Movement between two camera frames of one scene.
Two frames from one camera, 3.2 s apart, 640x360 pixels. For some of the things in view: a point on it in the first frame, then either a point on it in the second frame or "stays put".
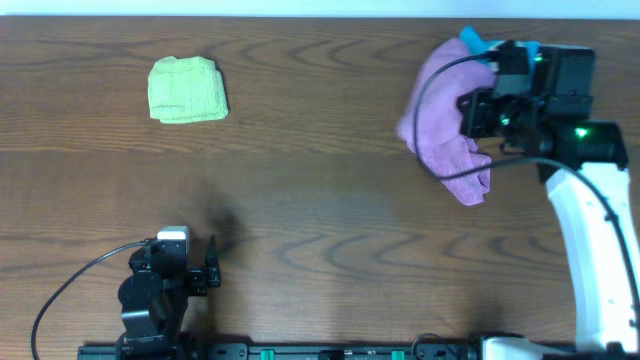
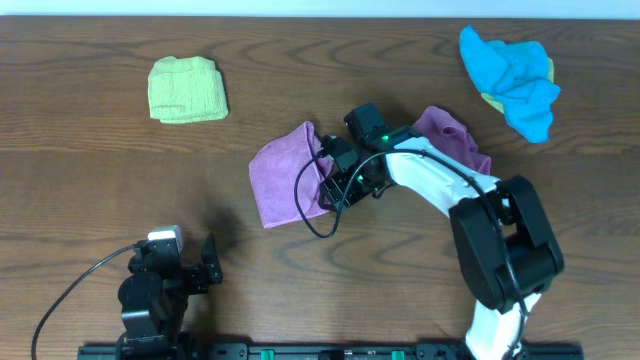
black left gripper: [198, 279] stays put
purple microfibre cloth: [431, 126] to [287, 178]
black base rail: [281, 351] stays put
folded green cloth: [186, 90] stays put
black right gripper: [471, 106] to [332, 186]
